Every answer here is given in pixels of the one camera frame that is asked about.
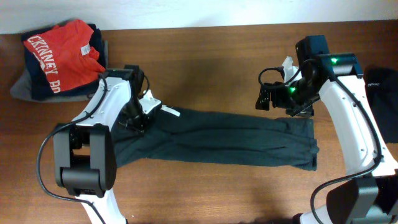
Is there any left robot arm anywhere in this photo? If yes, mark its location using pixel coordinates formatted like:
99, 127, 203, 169
53, 65, 161, 223

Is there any folded red printed t-shirt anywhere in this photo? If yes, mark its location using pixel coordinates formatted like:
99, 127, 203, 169
21, 19, 106, 100

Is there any folded navy blue garment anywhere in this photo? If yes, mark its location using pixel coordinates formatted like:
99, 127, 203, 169
24, 24, 108, 101

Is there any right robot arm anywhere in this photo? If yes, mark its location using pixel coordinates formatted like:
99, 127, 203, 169
256, 35, 397, 224

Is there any folded grey garment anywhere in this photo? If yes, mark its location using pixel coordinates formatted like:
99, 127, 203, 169
10, 35, 105, 103

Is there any dark green t-shirt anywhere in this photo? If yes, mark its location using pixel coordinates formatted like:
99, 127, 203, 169
111, 108, 319, 171

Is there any black garment pile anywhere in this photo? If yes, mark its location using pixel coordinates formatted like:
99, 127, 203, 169
364, 66, 397, 143

